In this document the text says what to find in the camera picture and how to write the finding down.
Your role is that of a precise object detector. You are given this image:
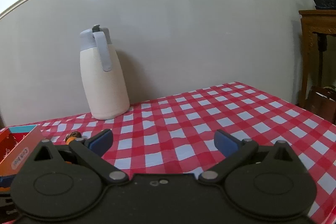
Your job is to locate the wooden side stand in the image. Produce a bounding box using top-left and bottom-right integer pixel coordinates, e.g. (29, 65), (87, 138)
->
(298, 10), (335, 108)

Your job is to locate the dark mangosteen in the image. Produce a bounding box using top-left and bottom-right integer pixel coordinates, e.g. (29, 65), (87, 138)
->
(65, 131), (82, 141)

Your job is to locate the small orange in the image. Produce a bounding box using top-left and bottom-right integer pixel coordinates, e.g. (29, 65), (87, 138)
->
(66, 137), (85, 145)

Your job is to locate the brown paper bag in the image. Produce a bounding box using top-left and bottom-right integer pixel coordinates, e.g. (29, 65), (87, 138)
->
(305, 85), (335, 124)

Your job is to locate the red white checkered tablecloth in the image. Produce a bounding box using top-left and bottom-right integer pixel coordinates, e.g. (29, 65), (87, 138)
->
(39, 83), (335, 223)

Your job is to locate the cream grey thermos jug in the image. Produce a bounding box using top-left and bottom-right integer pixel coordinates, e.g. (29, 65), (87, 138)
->
(80, 24), (130, 120)

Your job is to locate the colourful cardboard box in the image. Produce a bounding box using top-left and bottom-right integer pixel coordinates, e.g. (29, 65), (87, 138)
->
(0, 124), (44, 176)

